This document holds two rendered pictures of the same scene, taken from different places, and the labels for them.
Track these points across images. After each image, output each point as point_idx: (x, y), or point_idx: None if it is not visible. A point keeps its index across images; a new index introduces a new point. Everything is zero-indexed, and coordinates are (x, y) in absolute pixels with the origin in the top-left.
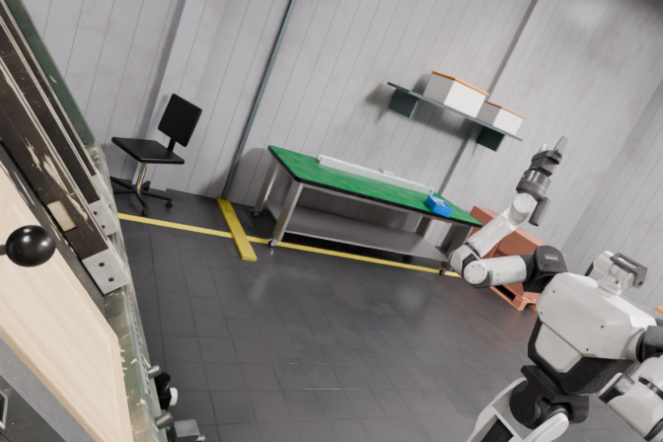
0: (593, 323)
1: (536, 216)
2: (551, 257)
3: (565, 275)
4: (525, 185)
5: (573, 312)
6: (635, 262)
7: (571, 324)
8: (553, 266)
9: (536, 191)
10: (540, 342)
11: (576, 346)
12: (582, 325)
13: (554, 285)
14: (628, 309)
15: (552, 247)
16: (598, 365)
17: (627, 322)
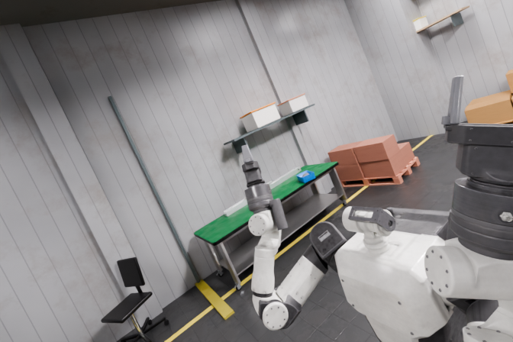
0: (391, 301)
1: (278, 223)
2: (324, 237)
3: (339, 255)
4: (250, 206)
5: (369, 295)
6: (369, 208)
7: (379, 308)
8: (330, 245)
9: (260, 204)
10: (378, 333)
11: (402, 332)
12: (385, 306)
13: (339, 273)
14: (408, 252)
15: (320, 223)
16: (438, 336)
17: (414, 280)
